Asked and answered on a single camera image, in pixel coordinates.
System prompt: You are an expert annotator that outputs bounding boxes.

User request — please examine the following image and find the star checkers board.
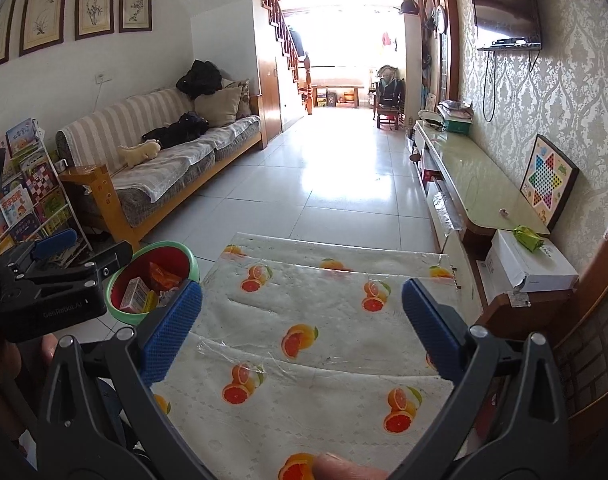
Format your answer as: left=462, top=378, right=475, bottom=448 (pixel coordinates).
left=520, top=134, right=580, bottom=231

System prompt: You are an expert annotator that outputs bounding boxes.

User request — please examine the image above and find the black clothes pile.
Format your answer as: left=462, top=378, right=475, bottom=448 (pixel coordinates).
left=176, top=59, right=223, bottom=100

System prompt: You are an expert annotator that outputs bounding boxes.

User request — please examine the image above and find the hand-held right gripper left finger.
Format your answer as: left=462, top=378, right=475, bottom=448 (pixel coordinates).
left=36, top=281, right=219, bottom=480

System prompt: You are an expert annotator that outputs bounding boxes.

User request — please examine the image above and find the wooden staircase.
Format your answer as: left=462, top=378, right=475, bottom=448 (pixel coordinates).
left=244, top=0, right=315, bottom=116

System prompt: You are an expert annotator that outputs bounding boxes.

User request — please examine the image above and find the pale pink paper carton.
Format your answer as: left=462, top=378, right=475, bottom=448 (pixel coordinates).
left=120, top=277, right=152, bottom=313

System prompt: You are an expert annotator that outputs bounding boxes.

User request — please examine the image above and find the patterned pillow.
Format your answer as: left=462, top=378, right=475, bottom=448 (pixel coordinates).
left=224, top=79, right=252, bottom=120

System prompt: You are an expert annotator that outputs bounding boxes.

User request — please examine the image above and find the green packet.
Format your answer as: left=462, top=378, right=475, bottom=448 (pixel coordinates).
left=513, top=225, right=546, bottom=252

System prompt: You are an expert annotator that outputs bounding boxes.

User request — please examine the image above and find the fruit print tablecloth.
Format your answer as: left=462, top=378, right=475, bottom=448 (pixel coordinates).
left=148, top=232, right=485, bottom=480

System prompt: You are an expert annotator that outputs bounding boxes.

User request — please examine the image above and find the wooden chair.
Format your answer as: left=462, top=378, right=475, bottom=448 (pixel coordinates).
left=374, top=65, right=405, bottom=131

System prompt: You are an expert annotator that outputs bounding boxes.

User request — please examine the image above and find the black jacket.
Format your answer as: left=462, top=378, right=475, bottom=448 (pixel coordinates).
left=141, top=111, right=209, bottom=150

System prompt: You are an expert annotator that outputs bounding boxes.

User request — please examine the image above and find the television cable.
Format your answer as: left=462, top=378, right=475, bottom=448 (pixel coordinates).
left=484, top=50, right=497, bottom=122

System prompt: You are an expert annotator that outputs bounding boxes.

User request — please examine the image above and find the long television cabinet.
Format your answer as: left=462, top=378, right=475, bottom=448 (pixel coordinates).
left=411, top=120, right=550, bottom=256

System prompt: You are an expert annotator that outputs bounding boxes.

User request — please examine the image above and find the wall television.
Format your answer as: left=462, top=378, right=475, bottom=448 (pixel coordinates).
left=470, top=0, right=542, bottom=50

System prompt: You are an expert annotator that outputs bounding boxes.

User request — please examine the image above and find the tan pillow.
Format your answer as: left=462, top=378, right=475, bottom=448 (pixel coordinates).
left=194, top=85, right=242, bottom=128

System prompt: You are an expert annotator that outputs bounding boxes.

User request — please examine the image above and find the white book rack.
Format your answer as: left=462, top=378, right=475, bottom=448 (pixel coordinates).
left=0, top=117, right=92, bottom=266

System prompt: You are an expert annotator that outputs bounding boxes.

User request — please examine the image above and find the person's right hand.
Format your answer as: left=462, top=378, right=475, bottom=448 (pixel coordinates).
left=311, top=452, right=389, bottom=480

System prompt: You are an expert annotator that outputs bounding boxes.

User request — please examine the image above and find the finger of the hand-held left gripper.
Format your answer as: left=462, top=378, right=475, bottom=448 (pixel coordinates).
left=26, top=241, right=134, bottom=288
left=14, top=228, right=79, bottom=273

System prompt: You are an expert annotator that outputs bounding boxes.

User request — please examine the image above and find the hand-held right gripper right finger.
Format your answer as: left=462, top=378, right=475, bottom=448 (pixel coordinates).
left=389, top=278, right=570, bottom=480

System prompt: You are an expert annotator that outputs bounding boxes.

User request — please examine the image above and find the cream plush toy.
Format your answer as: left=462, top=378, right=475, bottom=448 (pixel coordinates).
left=118, top=140, right=162, bottom=168

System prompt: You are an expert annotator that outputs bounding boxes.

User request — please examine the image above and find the striped wooden sofa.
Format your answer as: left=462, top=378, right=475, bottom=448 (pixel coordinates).
left=56, top=87, right=265, bottom=256

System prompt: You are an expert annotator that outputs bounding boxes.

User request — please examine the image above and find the wooden lattice panel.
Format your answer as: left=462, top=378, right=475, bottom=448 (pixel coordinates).
left=554, top=240, right=608, bottom=461

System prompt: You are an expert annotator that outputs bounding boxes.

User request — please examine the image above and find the person's left hand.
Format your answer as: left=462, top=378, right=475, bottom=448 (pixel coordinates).
left=0, top=332, right=57, bottom=443

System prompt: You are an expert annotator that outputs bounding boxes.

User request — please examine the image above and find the green box with stacked items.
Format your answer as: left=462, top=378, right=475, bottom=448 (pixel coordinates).
left=436, top=100, right=475, bottom=133

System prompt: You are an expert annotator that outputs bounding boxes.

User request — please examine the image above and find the dark wooden side table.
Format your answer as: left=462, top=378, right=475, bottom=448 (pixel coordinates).
left=484, top=287, right=575, bottom=341

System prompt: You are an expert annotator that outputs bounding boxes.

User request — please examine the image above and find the white cardboard box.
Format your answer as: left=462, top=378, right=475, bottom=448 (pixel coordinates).
left=484, top=229, right=580, bottom=306

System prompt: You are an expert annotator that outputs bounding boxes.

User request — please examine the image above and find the red bin with green rim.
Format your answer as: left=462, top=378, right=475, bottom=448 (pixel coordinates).
left=106, top=241, right=201, bottom=328

